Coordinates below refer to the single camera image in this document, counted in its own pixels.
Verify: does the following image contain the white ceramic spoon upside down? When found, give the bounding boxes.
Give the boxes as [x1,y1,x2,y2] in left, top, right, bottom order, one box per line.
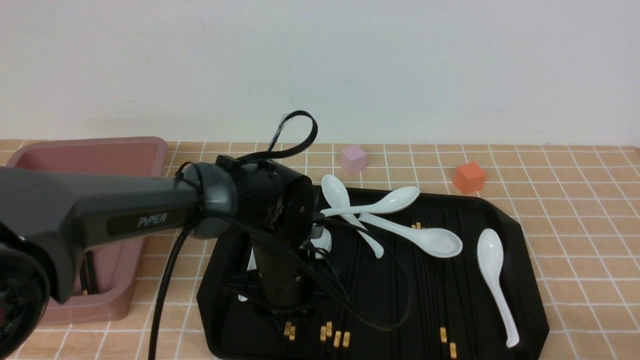
[310,224,332,253]

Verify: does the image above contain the pink plastic bin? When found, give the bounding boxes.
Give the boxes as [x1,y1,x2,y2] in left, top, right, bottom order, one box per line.
[6,136,168,326]

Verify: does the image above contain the white ceramic spoon far left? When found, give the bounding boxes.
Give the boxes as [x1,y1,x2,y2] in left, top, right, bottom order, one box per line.
[237,248,257,302]

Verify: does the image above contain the white ceramic spoon centre back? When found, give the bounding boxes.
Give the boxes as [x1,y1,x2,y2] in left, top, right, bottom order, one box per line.
[321,174,385,259]

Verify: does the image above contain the black chopstick reversed gold tip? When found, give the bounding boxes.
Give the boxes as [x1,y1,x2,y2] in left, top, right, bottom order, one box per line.
[414,245,440,360]

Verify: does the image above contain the white ceramic spoon centre right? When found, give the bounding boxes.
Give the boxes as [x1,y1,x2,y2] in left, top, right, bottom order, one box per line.
[359,213,463,259]

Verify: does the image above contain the pink foam cube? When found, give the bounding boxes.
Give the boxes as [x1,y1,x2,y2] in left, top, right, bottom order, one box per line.
[339,145,368,174]

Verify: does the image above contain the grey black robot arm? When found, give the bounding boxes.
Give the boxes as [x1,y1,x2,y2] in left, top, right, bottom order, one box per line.
[1,152,316,359]

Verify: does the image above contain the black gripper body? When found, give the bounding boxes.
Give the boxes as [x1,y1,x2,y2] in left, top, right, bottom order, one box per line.
[250,235,313,316]

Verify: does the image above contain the orange foam cube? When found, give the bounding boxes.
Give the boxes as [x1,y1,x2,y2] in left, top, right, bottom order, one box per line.
[452,161,487,195]

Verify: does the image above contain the white ceramic spoon far right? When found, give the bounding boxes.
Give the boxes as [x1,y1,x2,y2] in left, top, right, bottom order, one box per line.
[477,228,521,348]

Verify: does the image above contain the white ceramic spoon top right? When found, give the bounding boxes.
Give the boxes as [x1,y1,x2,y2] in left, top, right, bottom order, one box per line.
[320,186,420,217]

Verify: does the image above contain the black plastic tray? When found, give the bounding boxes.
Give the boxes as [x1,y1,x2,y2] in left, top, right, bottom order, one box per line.
[196,193,550,360]

